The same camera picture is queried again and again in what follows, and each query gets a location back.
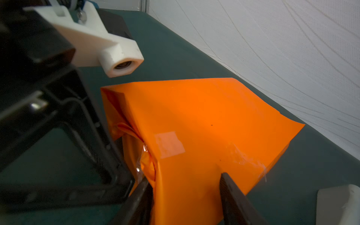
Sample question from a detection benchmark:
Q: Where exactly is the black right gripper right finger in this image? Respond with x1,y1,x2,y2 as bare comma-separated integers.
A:
219,172,268,225

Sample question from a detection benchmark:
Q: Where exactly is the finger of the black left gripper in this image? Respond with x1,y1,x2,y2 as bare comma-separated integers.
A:
1,67,134,212

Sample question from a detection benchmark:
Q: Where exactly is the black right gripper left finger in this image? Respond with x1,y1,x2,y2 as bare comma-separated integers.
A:
108,177,153,225

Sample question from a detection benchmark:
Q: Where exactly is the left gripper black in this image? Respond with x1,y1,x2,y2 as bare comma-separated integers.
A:
0,0,77,169

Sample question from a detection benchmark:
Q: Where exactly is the clear tape piece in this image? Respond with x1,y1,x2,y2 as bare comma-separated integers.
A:
154,131,186,159

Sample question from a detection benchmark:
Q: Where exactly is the orange wrapping paper sheet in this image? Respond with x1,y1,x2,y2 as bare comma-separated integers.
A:
101,78,303,225

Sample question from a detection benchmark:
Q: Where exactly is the green table mat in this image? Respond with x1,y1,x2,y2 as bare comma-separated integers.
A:
1,10,360,225

